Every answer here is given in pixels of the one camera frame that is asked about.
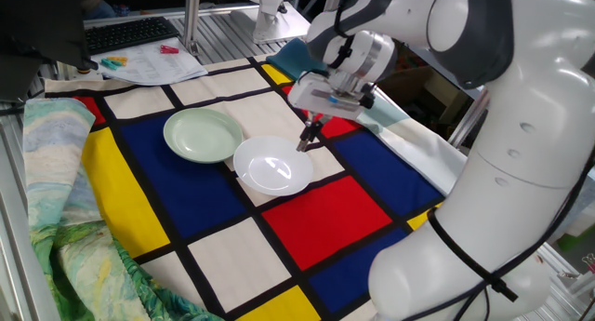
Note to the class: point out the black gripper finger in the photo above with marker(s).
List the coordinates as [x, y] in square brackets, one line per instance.
[321, 124]
[308, 132]

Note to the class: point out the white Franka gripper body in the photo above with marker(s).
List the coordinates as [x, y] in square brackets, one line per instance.
[302, 90]

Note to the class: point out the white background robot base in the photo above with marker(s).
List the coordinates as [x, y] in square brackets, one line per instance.
[274, 18]

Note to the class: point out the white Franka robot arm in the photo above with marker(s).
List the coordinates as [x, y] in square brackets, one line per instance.
[511, 149]

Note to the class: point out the white plate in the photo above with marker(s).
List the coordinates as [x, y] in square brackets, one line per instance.
[274, 167]

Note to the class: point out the pale green plate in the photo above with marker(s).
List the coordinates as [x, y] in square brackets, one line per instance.
[200, 135]

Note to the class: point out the colour block tablecloth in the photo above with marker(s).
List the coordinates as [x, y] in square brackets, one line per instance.
[186, 191]

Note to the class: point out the red plastic clip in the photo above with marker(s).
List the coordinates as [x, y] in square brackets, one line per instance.
[168, 49]

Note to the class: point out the white paper stack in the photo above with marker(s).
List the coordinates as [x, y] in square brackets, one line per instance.
[153, 67]

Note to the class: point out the black keyboard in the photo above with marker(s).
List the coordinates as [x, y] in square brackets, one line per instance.
[125, 32]

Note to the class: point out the orange plastic clip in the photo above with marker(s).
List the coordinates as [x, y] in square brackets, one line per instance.
[118, 59]

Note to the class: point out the green plastic clip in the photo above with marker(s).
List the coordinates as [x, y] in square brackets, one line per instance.
[109, 64]

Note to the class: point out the green painted pattern cloth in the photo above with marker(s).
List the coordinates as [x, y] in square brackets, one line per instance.
[70, 246]

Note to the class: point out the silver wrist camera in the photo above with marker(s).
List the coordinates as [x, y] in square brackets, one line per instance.
[341, 100]

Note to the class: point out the aluminium upright post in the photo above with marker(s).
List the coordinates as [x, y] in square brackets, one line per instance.
[191, 18]

